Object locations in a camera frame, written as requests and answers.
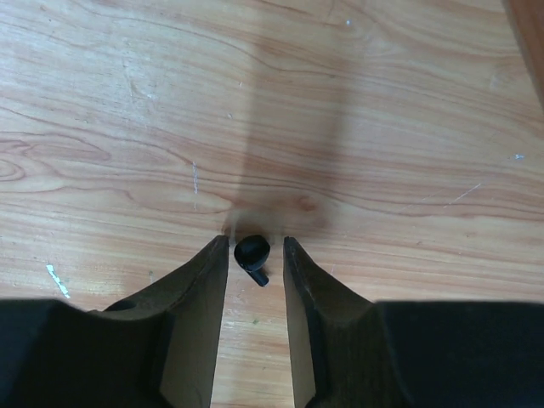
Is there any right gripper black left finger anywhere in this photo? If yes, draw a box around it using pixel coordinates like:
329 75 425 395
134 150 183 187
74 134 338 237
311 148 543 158
1 235 229 407

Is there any black earbud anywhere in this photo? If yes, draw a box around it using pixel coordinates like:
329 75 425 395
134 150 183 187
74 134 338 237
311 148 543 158
234 235 270 287

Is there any wooden compartment tray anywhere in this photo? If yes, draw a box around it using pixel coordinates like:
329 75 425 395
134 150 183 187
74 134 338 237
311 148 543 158
502 0 544 106

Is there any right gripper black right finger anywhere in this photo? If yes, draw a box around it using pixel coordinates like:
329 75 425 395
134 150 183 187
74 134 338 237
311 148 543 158
283 237 543 407

